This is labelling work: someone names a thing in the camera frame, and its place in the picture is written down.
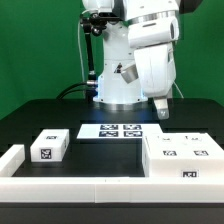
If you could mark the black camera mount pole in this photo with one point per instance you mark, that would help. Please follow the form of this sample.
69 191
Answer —
92 25

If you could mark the white cabinet door panel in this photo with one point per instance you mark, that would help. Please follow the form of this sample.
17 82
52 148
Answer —
164 146
200 145

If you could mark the white marker base sheet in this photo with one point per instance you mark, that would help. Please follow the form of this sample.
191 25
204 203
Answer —
116 131

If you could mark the white cabinet body box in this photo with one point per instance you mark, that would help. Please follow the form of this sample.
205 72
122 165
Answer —
184 167

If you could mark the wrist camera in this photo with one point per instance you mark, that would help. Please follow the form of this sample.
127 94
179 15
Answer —
129 73

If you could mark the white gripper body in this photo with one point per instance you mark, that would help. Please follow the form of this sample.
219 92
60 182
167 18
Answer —
156 69

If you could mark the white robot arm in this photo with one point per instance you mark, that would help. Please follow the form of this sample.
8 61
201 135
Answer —
138 40

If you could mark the white U-shaped fence wall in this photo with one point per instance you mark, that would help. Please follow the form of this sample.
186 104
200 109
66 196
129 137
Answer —
101 190

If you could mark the white small cabinet top block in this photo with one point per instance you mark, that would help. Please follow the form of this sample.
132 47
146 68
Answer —
50 145

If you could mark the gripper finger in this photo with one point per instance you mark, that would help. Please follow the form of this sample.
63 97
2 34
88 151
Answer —
161 105

